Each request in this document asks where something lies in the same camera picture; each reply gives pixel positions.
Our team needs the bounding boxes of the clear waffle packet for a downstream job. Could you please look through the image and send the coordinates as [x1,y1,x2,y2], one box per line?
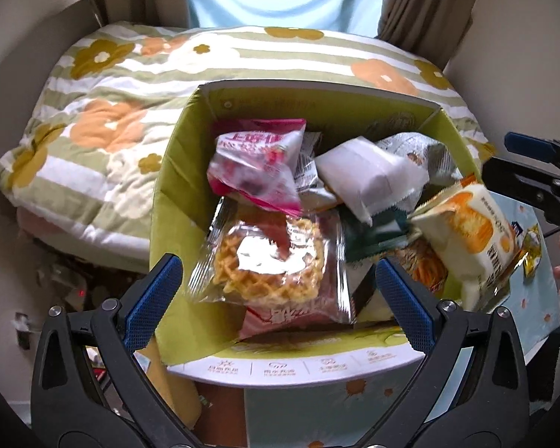
[187,198,358,325]

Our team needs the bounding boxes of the orange print white packet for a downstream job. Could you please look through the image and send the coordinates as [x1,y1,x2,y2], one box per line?
[392,240,449,299]

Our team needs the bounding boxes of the green cardboard box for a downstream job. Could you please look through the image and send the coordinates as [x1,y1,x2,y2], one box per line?
[142,79,488,432]

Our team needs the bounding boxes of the striped floral quilt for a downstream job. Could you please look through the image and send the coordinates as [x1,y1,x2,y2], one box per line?
[0,25,498,274]

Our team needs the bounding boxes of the pink marshmallow packet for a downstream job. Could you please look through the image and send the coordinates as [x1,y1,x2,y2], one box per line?
[238,210,355,341]

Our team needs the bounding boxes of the yellow cream bread packet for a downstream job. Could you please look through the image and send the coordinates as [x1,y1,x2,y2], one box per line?
[408,180,519,312]

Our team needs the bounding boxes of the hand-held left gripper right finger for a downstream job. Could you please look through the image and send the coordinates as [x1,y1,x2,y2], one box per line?
[355,256,530,448]

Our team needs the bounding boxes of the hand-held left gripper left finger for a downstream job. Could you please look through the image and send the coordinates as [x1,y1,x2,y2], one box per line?
[30,253,201,448]

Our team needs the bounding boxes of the dark clutter pile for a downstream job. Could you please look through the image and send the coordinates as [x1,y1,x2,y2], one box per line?
[32,243,150,311]

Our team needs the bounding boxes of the white brown snack packet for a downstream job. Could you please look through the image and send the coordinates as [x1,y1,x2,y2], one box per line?
[293,131,341,211]

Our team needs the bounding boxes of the grey snack packet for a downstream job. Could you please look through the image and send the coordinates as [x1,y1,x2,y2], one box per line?
[376,131,453,185]

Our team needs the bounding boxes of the white wrapped cake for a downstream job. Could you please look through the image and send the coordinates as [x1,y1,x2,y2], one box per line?
[314,135,430,227]

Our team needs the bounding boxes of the pink strawberry bread packet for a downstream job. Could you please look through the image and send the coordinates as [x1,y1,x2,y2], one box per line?
[206,118,309,215]

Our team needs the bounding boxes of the green snack packet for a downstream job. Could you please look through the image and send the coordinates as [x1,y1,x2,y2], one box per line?
[340,208,414,264]

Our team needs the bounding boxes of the light blue daisy cloth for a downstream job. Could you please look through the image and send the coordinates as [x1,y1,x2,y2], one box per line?
[243,191,560,448]

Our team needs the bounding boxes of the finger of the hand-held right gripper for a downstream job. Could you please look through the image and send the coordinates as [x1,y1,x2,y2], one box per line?
[504,131,560,184]
[482,156,560,206]

